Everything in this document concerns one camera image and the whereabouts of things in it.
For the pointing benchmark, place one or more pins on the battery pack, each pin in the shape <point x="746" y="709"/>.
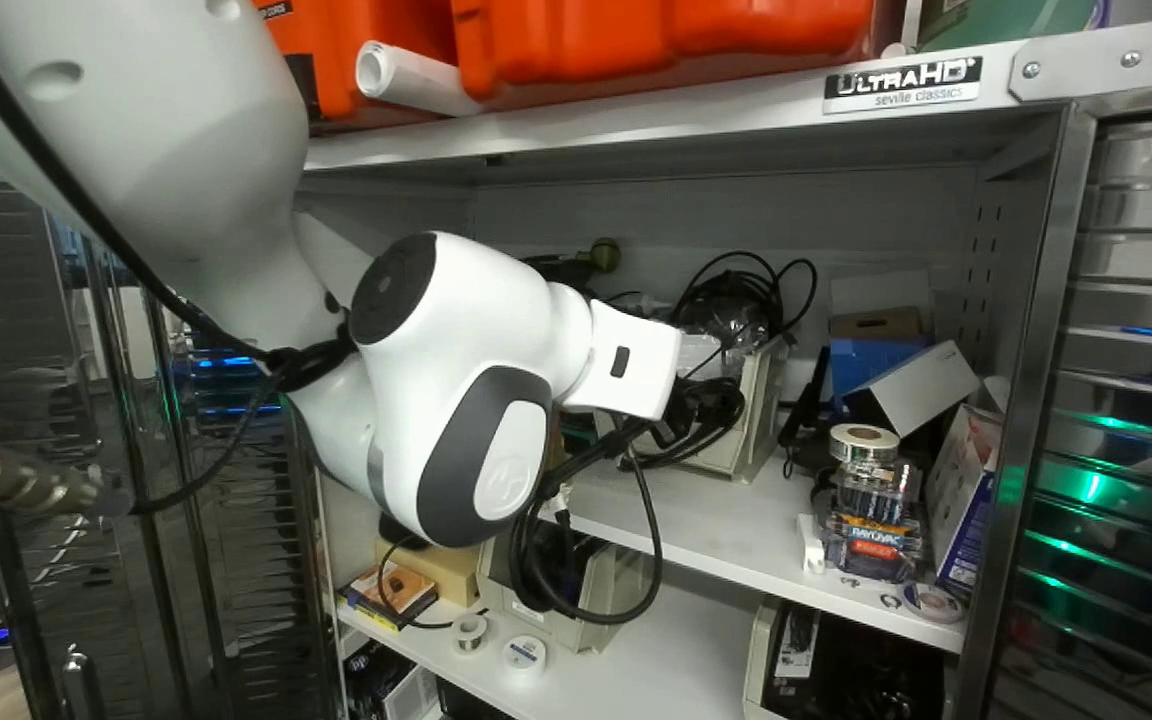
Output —
<point x="870" y="527"/>

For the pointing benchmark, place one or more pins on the large orange bin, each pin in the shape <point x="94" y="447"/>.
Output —
<point x="320" y="37"/>

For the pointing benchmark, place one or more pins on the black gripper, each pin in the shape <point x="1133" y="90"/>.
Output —
<point x="699" y="409"/>

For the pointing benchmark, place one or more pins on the small orange bin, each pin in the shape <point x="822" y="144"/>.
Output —
<point x="562" y="51"/>

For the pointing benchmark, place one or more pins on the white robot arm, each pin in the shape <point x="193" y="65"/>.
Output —
<point x="424" y="368"/>

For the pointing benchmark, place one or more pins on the steel tray rack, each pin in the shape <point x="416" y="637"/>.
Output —
<point x="1074" y="632"/>

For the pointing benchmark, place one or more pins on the white tape roll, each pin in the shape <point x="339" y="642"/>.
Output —
<point x="862" y="447"/>

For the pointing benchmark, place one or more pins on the lower beige bin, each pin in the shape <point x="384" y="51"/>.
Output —
<point x="595" y="576"/>

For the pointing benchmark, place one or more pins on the blue box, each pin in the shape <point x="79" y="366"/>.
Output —
<point x="856" y="361"/>

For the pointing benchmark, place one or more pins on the metal shelving unit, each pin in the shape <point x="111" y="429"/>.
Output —
<point x="943" y="179"/>

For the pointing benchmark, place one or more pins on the white paper tube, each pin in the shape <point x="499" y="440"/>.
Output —
<point x="407" y="79"/>

